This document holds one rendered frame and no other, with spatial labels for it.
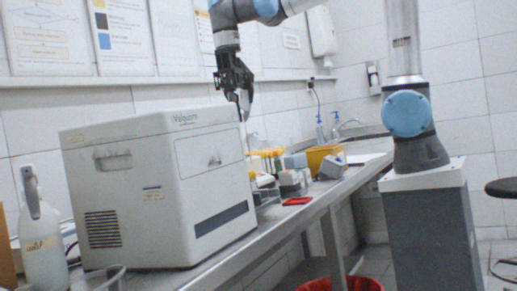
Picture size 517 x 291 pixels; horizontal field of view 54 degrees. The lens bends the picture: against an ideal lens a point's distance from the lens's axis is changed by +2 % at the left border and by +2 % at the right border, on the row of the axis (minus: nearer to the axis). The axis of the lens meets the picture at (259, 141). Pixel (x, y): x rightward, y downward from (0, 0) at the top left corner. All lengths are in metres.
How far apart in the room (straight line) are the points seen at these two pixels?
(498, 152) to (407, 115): 2.59
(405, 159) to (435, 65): 2.44
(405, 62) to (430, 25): 2.56
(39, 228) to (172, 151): 0.27
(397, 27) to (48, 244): 0.91
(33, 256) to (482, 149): 3.26
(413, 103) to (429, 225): 0.34
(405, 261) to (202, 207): 0.67
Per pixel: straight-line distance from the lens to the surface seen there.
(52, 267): 1.01
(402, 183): 1.38
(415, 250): 1.44
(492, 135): 3.82
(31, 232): 1.00
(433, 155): 1.43
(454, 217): 1.40
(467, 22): 3.82
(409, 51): 1.30
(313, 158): 1.84
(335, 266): 1.65
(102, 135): 1.02
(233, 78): 1.38
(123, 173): 1.00
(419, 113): 1.27
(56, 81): 1.58
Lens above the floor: 1.13
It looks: 3 degrees down
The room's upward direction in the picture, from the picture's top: 10 degrees counter-clockwise
